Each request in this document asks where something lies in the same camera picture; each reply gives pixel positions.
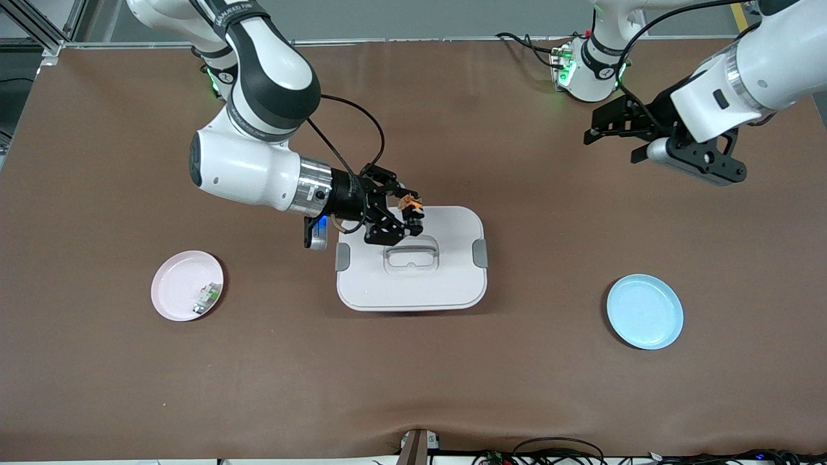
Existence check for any orange black push-button switch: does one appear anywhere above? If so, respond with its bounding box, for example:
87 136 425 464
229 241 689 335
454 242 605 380
398 192 426 237

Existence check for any white lidded storage box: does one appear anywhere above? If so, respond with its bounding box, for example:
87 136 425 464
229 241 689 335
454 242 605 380
335 205 489 313

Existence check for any light blue round plate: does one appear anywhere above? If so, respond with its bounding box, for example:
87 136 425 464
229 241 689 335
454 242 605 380
606 274 684 351

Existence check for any pink round plate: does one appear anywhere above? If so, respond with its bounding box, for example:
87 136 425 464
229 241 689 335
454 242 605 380
151 250 225 322

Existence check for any brown table cover sheet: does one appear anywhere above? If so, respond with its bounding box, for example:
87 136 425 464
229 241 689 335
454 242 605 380
0 39 827 462

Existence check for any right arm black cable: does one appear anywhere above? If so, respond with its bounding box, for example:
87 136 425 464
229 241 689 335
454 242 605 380
304 96 386 191

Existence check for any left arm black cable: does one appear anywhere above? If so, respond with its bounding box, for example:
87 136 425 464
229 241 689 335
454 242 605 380
617 0 760 127

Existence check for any black arm base cable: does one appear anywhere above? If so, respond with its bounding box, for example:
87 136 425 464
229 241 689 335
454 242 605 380
496 31 563 68

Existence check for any white green switch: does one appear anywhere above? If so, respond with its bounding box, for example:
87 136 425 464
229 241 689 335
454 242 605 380
192 282 222 316

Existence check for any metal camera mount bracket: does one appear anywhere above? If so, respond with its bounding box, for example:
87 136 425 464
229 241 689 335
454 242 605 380
397 428 441 465

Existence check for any black cable loop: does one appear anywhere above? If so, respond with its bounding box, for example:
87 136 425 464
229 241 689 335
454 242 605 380
512 437 606 465

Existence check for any tangled cable bundle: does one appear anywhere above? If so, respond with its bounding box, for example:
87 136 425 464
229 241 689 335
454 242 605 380
475 449 827 465

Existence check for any aluminium frame post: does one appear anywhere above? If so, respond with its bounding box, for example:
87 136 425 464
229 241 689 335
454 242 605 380
0 0 88 65

